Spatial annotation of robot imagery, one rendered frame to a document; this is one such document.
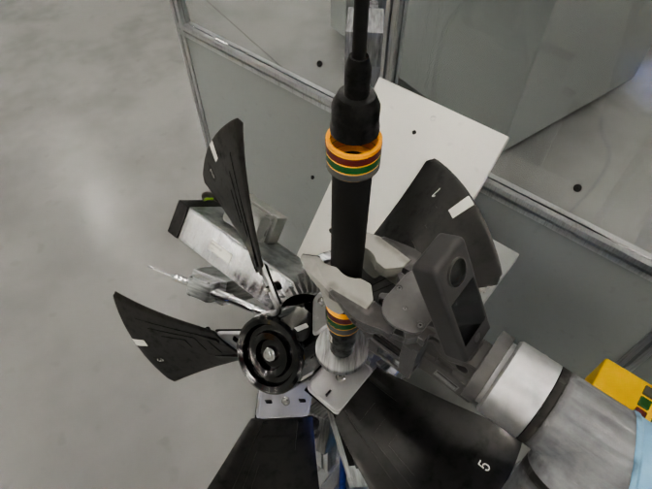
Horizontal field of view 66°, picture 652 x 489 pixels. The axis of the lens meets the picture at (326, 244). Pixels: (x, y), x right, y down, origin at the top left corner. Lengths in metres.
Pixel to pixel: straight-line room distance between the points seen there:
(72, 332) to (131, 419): 0.50
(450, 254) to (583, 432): 0.17
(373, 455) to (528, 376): 0.35
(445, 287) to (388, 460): 0.40
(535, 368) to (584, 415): 0.05
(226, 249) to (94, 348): 1.40
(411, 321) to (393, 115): 0.54
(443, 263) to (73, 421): 1.94
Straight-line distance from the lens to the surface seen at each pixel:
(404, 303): 0.47
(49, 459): 2.20
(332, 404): 0.76
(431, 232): 0.67
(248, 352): 0.78
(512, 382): 0.46
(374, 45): 1.01
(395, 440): 0.75
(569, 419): 0.46
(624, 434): 0.47
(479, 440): 0.77
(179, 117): 3.19
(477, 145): 0.89
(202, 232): 1.02
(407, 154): 0.92
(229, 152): 0.78
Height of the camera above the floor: 1.90
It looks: 53 degrees down
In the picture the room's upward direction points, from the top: straight up
